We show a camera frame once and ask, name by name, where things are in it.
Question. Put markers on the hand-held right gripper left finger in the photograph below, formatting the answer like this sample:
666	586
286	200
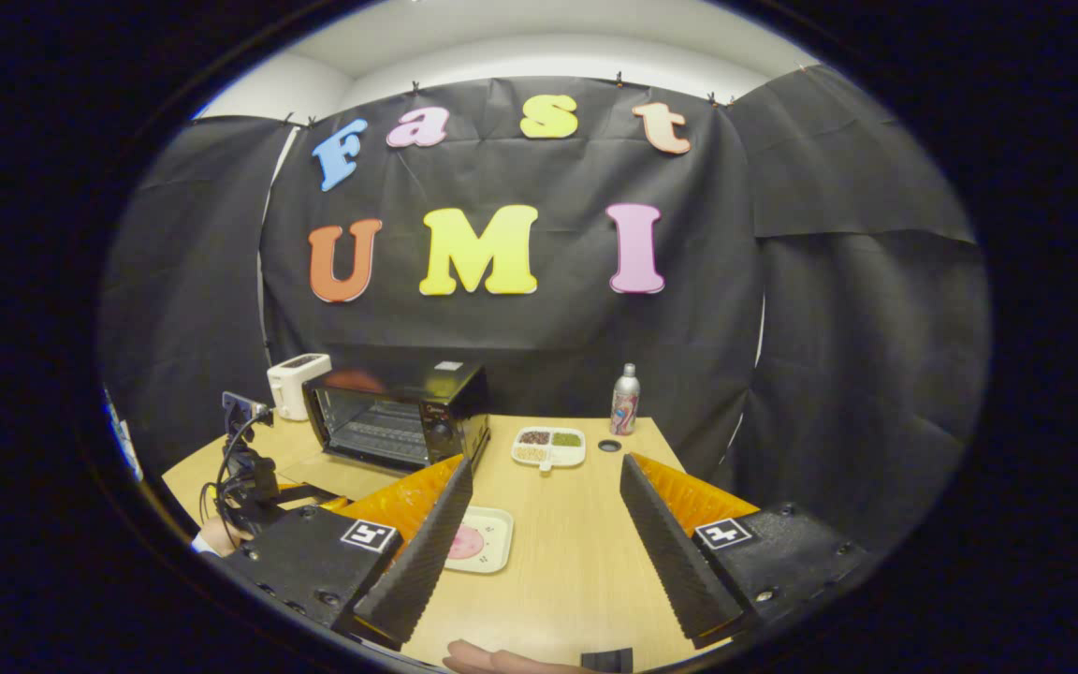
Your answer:
417	562

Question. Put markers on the white toaster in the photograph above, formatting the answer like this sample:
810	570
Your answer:
291	384

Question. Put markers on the silver printed bottle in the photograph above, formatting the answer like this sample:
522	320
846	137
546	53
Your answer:
625	402

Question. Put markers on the pink round meat slice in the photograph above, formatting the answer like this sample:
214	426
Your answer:
467	543

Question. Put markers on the cream square plate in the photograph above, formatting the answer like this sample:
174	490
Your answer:
492	548

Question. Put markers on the black backdrop cloth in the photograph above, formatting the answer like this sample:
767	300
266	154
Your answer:
838	374

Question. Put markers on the black electric oven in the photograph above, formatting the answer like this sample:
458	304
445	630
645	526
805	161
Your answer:
450	412

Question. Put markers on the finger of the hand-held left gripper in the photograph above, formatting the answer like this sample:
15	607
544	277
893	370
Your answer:
310	493

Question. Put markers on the white divided snack plate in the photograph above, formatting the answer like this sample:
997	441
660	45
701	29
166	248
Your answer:
548	449

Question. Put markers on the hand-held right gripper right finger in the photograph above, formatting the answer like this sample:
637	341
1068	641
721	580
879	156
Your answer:
670	562

